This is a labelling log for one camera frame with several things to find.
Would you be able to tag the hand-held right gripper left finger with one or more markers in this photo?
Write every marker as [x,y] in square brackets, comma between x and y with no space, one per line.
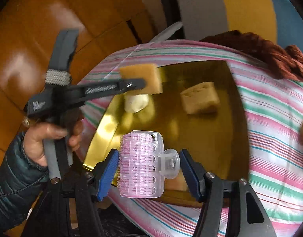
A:
[109,175]

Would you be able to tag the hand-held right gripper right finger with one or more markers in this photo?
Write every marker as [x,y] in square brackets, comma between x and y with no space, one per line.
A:
[191,175]

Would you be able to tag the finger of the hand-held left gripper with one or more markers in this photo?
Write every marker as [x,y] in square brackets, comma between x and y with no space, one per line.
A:
[109,87]

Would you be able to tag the pink hair roller clip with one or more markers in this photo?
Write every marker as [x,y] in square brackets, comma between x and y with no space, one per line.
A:
[141,165]

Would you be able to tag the gold square tray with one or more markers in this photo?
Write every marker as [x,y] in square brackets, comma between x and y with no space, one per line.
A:
[205,140]

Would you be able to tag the tan sponge block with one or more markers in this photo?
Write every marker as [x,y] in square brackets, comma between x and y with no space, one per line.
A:
[147,72]
[199,98]

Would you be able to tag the person's left forearm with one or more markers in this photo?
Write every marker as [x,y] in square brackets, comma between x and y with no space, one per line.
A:
[10,185]

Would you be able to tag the person's left hand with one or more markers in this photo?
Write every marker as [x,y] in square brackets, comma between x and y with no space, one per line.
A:
[40,138]

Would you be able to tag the white crumpled plastic ball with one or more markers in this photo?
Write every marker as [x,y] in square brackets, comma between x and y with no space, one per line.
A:
[135,103]

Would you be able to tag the striped tablecloth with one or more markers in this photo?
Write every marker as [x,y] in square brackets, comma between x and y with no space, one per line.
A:
[277,128]

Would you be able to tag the grey yellow blue cushioned chair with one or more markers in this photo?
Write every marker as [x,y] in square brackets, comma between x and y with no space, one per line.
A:
[215,7]

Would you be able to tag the rust brown cloth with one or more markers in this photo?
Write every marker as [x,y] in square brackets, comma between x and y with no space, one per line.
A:
[265,49]

